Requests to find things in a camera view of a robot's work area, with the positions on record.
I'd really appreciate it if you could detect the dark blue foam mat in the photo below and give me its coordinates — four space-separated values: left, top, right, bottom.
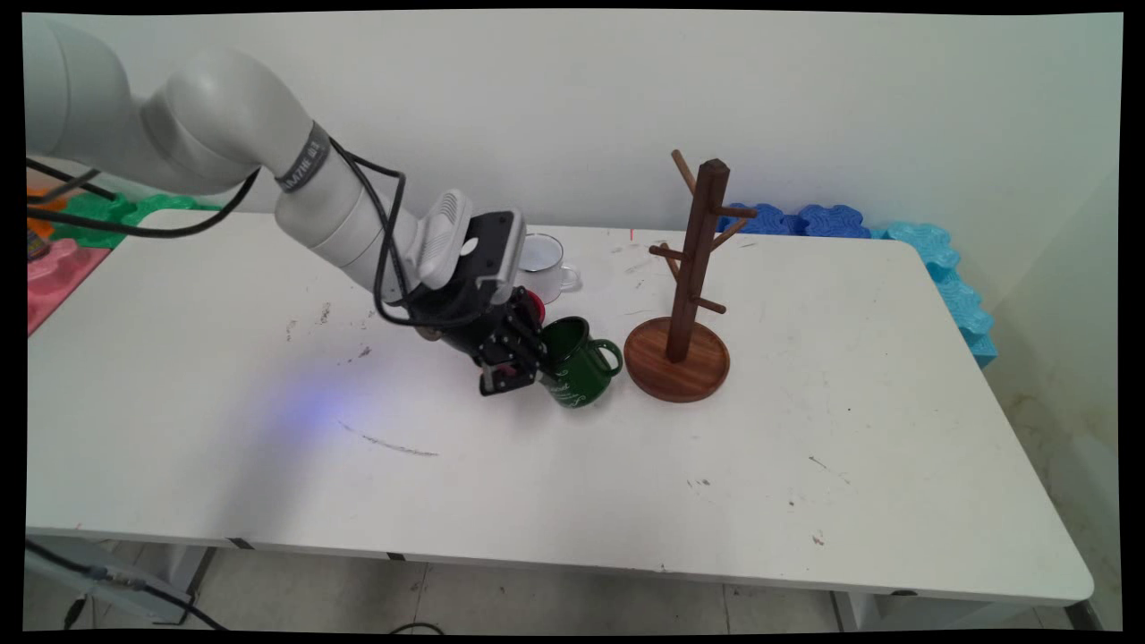
716 203 799 237
798 205 871 240

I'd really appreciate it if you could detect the green foam mat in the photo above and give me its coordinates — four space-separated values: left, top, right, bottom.
49 192 225 250

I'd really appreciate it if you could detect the black floor cable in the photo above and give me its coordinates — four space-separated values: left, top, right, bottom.
26 537 230 632

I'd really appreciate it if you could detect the thin black rod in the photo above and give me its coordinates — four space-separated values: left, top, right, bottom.
25 157 117 200

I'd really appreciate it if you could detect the brown wooden mug tree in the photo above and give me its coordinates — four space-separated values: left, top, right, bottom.
623 149 759 404

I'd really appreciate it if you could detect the pink foam mat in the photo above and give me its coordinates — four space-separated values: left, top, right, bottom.
26 237 113 337

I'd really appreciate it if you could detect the green enamel mug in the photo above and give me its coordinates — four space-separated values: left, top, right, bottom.
539 316 624 411

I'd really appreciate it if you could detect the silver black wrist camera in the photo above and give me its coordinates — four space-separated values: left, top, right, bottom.
415 189 529 307

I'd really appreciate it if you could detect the grey metal table leg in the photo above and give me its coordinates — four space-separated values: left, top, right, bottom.
25 534 217 626

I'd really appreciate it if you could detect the light blue foam mat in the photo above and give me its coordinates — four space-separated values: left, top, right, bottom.
872 222 961 280
935 275 999 369

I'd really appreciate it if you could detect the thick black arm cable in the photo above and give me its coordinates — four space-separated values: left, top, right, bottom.
26 165 262 241

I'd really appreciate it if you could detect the thin black camera cable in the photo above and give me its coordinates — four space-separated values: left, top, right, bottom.
328 138 489 330

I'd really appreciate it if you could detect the white enamel mug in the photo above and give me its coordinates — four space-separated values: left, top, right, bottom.
519 233 582 305

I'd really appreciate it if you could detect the orange foam mat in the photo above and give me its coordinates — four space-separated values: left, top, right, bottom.
26 187 69 239

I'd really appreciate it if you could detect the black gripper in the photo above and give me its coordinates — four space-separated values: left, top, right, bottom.
413 284 552 397

